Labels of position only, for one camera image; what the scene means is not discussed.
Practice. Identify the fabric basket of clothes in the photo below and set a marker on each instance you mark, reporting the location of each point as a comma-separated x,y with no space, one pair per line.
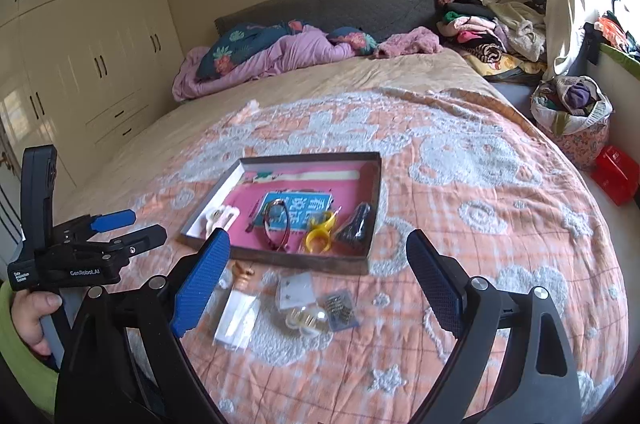
575,114

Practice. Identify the red plastic box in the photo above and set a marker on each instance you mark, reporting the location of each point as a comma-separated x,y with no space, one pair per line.
617,174

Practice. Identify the white pink hair claw clip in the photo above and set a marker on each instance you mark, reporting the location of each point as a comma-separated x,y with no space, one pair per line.
222,217

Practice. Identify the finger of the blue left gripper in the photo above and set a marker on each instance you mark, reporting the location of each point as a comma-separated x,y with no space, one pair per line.
109,222

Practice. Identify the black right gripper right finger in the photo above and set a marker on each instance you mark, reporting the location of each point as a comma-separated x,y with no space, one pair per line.
439,282

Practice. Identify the purple crumpled blanket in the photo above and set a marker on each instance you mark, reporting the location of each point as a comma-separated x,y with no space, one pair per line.
292,52

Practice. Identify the shallow cardboard box tray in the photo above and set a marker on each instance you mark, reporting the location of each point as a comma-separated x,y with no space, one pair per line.
322,253

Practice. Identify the clothes on window sill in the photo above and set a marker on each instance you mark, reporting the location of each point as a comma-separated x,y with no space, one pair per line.
607,31

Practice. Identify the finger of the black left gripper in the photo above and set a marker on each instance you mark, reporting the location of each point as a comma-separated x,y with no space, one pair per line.
138,242

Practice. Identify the clear bag white card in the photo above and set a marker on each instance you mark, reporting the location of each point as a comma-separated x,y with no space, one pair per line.
236,323

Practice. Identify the earring studs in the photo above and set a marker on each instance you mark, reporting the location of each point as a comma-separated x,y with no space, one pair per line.
295,291

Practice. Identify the dark grey headboard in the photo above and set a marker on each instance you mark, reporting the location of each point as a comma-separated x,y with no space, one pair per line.
379,18

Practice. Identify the green sleeve left forearm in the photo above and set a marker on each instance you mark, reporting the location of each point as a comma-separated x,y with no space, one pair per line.
35,374

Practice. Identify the cream wardrobe cabinets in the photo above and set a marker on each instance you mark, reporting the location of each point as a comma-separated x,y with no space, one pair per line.
86,76

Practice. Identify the small bag of metal charms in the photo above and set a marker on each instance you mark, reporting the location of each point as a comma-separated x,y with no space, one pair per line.
340,309

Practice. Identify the person's left hand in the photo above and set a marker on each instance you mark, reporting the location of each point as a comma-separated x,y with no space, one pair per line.
27,311

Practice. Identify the orange white patterned quilt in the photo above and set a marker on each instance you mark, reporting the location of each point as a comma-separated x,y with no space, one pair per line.
484,185

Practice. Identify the dark floral pillow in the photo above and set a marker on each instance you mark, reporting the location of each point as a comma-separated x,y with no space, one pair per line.
240,44

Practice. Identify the dark beaded item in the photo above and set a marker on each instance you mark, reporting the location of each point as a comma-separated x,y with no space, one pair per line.
356,230

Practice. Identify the pile of clothes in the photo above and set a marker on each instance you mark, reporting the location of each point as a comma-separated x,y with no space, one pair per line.
500,40

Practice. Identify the pink fuzzy garment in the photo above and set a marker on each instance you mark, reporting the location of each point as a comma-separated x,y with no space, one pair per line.
420,40

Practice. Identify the pearl hair clip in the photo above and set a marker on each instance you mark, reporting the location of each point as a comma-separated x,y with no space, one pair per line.
310,321

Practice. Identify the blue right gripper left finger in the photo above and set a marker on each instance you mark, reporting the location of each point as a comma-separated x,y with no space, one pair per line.
195,277

